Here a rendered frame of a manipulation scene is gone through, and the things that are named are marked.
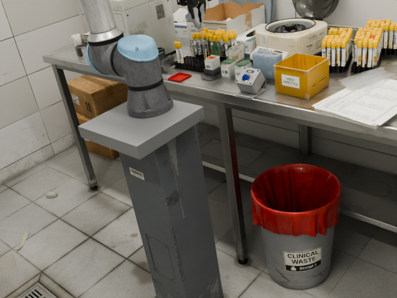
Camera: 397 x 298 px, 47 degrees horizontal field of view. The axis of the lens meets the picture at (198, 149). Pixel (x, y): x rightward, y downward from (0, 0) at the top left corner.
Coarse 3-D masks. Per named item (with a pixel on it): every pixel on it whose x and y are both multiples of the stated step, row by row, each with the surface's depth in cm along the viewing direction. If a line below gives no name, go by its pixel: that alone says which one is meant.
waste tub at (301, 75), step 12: (288, 60) 155; (300, 60) 157; (312, 60) 154; (324, 60) 147; (276, 72) 151; (288, 72) 147; (300, 72) 144; (312, 72) 144; (324, 72) 149; (276, 84) 153; (288, 84) 149; (300, 84) 146; (312, 84) 146; (324, 84) 151; (300, 96) 148; (312, 96) 148
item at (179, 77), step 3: (174, 75) 182; (177, 75) 183; (180, 75) 182; (183, 75) 182; (186, 75) 181; (189, 75) 179; (168, 78) 180; (171, 78) 181; (174, 78) 181; (177, 78) 180; (180, 78) 180; (183, 78) 177; (186, 78) 178; (174, 81) 178; (177, 81) 177; (180, 81) 176
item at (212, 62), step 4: (212, 56) 174; (216, 56) 173; (204, 60) 173; (208, 60) 173; (212, 60) 172; (216, 60) 173; (208, 64) 173; (212, 64) 172; (216, 64) 173; (208, 68) 174; (212, 68) 172; (216, 68) 174
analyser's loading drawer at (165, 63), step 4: (160, 56) 189; (172, 56) 187; (160, 60) 190; (164, 60) 184; (168, 60) 186; (172, 60) 187; (160, 64) 186; (164, 64) 185; (168, 64) 186; (172, 64) 188; (164, 68) 185
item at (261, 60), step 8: (256, 56) 162; (264, 56) 160; (272, 56) 158; (280, 56) 159; (256, 64) 164; (264, 64) 162; (272, 64) 160; (264, 72) 164; (272, 72) 161; (272, 80) 162
